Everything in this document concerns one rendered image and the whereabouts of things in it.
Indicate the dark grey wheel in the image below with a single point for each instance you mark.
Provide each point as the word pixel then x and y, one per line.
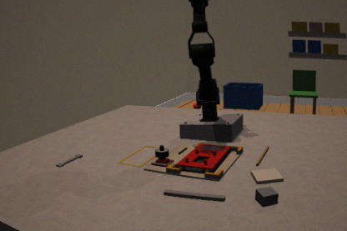
pixel 161 154

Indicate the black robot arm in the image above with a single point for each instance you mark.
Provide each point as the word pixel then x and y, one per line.
pixel 202 56

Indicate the beige flat slab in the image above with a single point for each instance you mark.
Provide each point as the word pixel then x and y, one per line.
pixel 262 176

